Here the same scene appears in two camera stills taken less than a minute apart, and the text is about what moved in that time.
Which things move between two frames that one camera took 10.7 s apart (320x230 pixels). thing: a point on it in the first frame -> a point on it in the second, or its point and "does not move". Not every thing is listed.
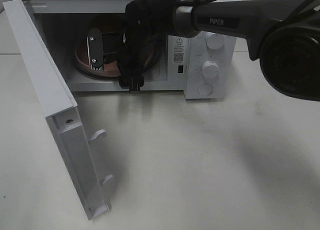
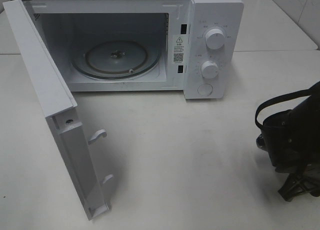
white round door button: x=205 y=89 does not move
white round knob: x=210 y=69 does not move
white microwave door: x=73 y=140 does not move
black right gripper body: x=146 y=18 -> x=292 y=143
